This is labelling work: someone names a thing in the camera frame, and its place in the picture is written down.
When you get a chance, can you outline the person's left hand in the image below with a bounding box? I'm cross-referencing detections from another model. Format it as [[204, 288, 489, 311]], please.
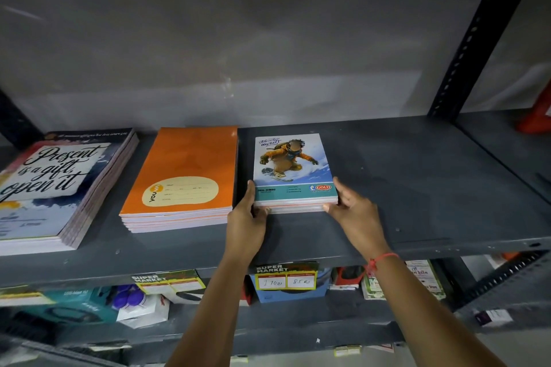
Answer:
[[224, 180, 272, 259]]

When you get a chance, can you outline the person's right hand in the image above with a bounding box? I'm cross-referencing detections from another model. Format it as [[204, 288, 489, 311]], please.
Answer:
[[322, 176, 392, 261]]

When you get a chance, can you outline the stack of snowboarder cover notebooks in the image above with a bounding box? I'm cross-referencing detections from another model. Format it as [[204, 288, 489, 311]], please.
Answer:
[[252, 133, 339, 215]]

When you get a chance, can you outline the person's left forearm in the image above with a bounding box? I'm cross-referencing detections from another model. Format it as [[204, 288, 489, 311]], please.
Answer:
[[165, 251, 259, 367]]

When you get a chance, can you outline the person's right forearm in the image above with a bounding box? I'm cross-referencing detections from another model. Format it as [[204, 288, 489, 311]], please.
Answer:
[[368, 253, 509, 367]]

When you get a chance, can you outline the red black packet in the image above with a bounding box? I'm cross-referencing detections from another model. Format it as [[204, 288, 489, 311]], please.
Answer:
[[332, 266, 367, 291]]

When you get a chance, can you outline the yellow handwritten price tag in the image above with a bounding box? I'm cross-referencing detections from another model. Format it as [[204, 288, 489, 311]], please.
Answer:
[[254, 262, 320, 292]]

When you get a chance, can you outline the grey metal shelf board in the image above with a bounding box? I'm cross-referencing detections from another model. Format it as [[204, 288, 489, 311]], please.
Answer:
[[0, 115, 551, 291]]

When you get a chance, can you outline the stack of orange notebooks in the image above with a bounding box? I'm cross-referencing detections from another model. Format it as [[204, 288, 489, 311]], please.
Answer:
[[119, 126, 238, 234]]

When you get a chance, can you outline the blue box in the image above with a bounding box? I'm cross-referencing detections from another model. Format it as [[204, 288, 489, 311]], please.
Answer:
[[249, 268, 332, 304]]

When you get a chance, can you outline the grey lower shelf board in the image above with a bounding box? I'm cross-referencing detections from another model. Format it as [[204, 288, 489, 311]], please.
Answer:
[[0, 291, 458, 365]]

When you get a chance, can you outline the green yellow price tag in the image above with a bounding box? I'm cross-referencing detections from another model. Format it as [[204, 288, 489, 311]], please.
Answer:
[[131, 269, 207, 295]]

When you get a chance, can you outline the white green printed packet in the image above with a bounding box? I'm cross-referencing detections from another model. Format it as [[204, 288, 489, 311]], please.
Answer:
[[361, 259, 447, 301]]

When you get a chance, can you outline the white packet with purple print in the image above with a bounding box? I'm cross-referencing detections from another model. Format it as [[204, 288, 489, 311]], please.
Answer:
[[111, 284, 171, 330]]

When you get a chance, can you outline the grey neighbouring shelf board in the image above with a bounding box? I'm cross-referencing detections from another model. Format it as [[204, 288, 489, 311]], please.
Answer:
[[455, 108, 551, 205]]

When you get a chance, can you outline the small white dark label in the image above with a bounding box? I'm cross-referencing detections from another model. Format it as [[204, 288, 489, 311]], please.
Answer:
[[473, 308, 514, 328]]

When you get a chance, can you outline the stack of lettering cover notebooks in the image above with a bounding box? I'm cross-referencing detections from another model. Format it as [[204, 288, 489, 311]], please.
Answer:
[[0, 128, 140, 257]]

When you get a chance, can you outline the teal box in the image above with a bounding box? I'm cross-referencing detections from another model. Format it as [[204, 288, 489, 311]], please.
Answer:
[[16, 286, 120, 325]]

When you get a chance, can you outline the red object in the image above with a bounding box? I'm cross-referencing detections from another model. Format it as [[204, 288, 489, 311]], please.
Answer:
[[516, 80, 551, 135]]

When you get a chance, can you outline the red thread bracelet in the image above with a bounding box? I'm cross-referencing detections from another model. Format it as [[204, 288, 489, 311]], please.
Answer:
[[365, 252, 401, 276]]

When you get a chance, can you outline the black perforated lower post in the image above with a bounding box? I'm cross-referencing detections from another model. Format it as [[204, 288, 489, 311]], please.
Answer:
[[455, 251, 548, 308]]

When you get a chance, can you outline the black perforated shelf post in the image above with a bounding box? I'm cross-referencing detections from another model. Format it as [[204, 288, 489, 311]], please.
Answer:
[[0, 88, 44, 151], [427, 0, 546, 123]]

